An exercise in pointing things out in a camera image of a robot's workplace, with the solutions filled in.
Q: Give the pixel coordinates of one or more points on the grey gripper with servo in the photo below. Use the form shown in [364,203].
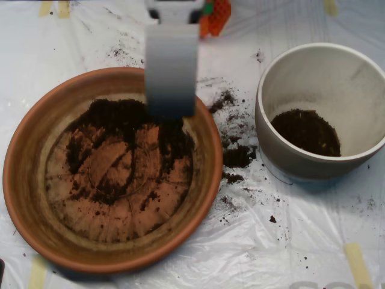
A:
[171,72]

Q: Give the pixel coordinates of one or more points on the dark soil heap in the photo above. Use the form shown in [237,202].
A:
[120,114]

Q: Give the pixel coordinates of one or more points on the orange green robot base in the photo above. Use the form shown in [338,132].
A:
[216,21]

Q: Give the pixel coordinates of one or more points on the spilled soil patch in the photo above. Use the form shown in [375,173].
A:
[237,158]

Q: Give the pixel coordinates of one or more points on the white ceramic pot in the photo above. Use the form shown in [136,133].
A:
[331,90]

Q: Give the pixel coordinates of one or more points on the small dark brown crumb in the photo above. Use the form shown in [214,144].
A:
[273,219]

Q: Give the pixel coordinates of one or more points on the terracotta plant saucer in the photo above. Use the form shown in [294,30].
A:
[30,195]

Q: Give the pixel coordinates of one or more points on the beige masking tape strip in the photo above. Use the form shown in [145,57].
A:
[64,10]
[358,265]
[45,9]
[330,7]
[36,274]

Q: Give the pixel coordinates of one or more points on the clear plastic sheet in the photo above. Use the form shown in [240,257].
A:
[210,265]

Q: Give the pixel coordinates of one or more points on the black object at edge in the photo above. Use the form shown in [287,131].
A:
[1,271]

